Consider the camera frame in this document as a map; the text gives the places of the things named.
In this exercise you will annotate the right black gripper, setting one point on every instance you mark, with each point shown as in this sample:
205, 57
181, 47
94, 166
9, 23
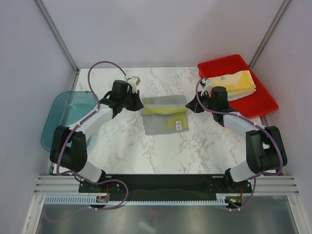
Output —
195, 106

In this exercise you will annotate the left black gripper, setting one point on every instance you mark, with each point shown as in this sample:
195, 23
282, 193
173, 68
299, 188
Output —
138, 105

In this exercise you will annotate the grey green towel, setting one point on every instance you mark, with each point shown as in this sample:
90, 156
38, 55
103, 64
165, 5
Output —
165, 115

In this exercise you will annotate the green frog pattern towel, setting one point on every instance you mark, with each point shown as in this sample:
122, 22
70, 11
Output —
233, 98

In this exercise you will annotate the yellow towel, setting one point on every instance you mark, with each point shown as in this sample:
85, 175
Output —
235, 84

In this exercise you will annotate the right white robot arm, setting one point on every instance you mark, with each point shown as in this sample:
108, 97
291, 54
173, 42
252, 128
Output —
264, 145

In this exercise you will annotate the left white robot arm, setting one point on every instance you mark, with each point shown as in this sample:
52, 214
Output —
69, 144

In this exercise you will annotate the red plastic tray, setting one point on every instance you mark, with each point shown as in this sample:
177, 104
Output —
257, 104

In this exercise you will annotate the teal plastic basket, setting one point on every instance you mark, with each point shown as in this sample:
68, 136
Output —
68, 107

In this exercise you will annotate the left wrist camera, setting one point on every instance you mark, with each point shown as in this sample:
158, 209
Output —
134, 82

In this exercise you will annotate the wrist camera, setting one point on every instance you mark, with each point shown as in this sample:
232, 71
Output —
207, 86
134, 82

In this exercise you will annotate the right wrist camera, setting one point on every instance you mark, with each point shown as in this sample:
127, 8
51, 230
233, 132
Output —
207, 86

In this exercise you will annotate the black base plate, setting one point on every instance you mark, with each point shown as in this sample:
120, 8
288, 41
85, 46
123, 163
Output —
178, 186

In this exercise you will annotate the right aluminium frame post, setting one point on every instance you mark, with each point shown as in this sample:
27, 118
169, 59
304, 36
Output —
270, 31

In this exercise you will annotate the aluminium frame post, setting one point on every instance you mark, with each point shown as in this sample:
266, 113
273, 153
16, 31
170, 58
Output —
56, 34
270, 31

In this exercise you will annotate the grey slotted cable duct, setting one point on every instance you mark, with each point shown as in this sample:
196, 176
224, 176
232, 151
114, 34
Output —
108, 200

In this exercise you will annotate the left aluminium frame post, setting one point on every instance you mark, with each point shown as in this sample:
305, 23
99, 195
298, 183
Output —
56, 34

